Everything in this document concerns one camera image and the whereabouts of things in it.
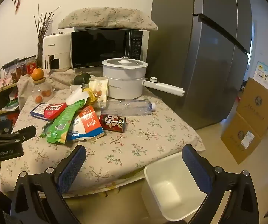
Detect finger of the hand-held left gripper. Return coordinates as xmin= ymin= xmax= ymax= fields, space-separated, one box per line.
xmin=0 ymin=125 xmax=37 ymax=143

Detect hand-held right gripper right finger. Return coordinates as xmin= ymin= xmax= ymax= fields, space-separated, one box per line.
xmin=182 ymin=144 xmax=260 ymax=224

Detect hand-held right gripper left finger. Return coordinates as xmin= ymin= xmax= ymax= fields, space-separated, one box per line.
xmin=10 ymin=145 xmax=87 ymax=224

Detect blue box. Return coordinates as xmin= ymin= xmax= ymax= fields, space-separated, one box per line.
xmin=30 ymin=103 xmax=52 ymax=122

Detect white trash bin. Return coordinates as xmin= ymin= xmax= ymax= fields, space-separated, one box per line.
xmin=141 ymin=152 xmax=208 ymax=222

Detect red round food package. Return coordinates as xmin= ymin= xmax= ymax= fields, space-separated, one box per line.
xmin=44 ymin=104 xmax=67 ymax=121

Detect green snack bag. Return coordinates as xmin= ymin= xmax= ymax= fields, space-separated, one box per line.
xmin=40 ymin=99 xmax=86 ymax=144

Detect white orange snack bag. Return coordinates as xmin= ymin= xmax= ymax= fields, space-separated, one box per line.
xmin=66 ymin=106 xmax=105 ymax=141

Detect glass jar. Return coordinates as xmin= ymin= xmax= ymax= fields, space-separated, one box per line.
xmin=31 ymin=78 xmax=56 ymax=103

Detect cardboard box with white label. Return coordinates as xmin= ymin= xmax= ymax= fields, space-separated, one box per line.
xmin=220 ymin=112 xmax=261 ymax=165

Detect large orange fruit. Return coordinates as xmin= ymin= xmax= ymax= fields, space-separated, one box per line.
xmin=31 ymin=67 xmax=45 ymax=81

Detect red drink can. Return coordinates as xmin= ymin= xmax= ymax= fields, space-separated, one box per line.
xmin=99 ymin=114 xmax=126 ymax=133

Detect white bowl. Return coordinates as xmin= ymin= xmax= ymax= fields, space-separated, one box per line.
xmin=70 ymin=75 xmax=96 ymax=93

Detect floral tablecloth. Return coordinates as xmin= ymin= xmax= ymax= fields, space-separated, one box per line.
xmin=0 ymin=71 xmax=205 ymax=199

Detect yellow wrapper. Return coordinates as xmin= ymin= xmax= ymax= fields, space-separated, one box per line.
xmin=83 ymin=87 xmax=98 ymax=106

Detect glass vase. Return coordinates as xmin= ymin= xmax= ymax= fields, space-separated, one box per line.
xmin=37 ymin=42 xmax=44 ymax=69

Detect dark green squash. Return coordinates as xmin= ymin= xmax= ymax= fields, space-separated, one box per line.
xmin=73 ymin=72 xmax=91 ymax=85

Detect clear plastic bottle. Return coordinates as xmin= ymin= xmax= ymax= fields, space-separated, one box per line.
xmin=100 ymin=99 xmax=157 ymax=117

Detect clear snack packet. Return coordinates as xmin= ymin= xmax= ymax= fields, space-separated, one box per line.
xmin=89 ymin=77 xmax=109 ymax=108

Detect white air fryer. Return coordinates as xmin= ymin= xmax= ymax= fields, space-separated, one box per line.
xmin=42 ymin=33 xmax=72 ymax=73

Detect white electric cooking pot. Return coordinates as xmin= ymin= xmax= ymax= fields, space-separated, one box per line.
xmin=102 ymin=56 xmax=185 ymax=100

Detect grey refrigerator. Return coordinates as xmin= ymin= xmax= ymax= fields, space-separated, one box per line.
xmin=145 ymin=0 xmax=253 ymax=130

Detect black microwave oven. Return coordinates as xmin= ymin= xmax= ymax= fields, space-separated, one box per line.
xmin=71 ymin=28 xmax=144 ymax=70

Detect dried twigs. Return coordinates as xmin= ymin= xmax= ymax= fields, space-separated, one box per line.
xmin=33 ymin=3 xmax=61 ymax=52

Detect floral pillow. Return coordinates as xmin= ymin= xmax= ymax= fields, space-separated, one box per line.
xmin=58 ymin=7 xmax=158 ymax=31

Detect wall poster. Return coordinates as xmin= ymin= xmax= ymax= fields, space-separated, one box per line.
xmin=252 ymin=61 xmax=268 ymax=98

